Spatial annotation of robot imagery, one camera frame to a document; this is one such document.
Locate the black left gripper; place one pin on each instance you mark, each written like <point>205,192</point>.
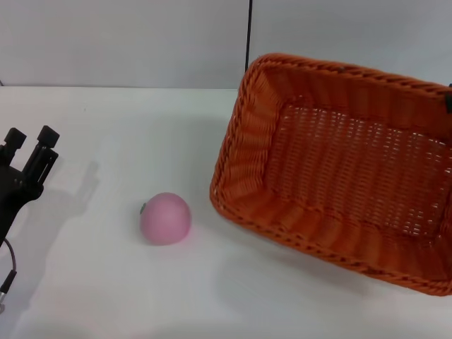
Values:
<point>14,190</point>

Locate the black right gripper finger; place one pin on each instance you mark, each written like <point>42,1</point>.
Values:
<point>450,102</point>

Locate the orange woven wicker basket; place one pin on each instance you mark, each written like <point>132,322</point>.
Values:
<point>353,183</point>

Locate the pink peach toy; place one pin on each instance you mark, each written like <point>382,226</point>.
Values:
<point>166,219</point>

